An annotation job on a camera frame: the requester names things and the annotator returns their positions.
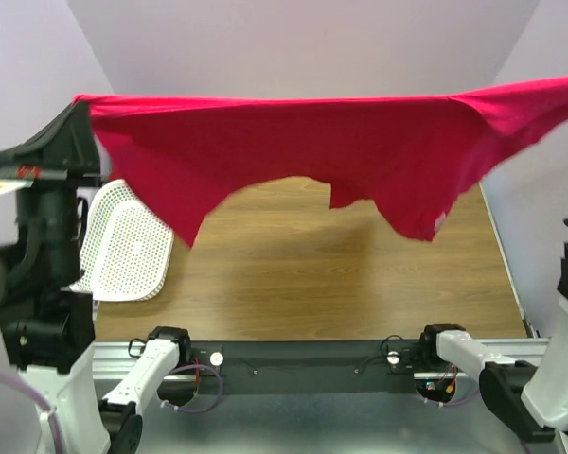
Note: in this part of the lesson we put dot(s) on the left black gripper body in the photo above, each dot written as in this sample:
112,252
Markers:
47,167

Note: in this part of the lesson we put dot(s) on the pink red t shirt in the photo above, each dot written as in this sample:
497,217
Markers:
412,156

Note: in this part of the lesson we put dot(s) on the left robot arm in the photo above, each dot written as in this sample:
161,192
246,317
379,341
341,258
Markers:
46,326

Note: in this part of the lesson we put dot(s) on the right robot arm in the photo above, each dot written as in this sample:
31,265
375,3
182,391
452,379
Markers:
524,384

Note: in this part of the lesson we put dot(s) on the white plastic laundry basket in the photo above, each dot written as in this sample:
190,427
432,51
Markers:
126,250

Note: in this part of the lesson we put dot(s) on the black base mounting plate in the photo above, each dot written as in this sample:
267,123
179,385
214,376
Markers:
404,367

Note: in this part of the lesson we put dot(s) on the aluminium frame rail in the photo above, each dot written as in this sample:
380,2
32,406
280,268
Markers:
113,360

